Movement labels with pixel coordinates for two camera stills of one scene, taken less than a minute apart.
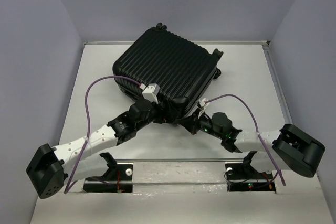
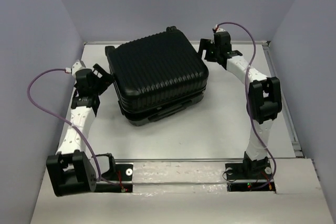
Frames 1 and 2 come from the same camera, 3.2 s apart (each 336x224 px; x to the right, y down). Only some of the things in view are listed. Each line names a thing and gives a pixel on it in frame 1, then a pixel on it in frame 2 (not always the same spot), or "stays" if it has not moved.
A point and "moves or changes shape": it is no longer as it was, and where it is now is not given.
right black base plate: (241, 179) stays
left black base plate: (119, 172) stays
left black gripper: (167, 116) to (105, 80)
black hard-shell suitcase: (184, 71) moves or changes shape
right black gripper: (190, 123) to (205, 43)
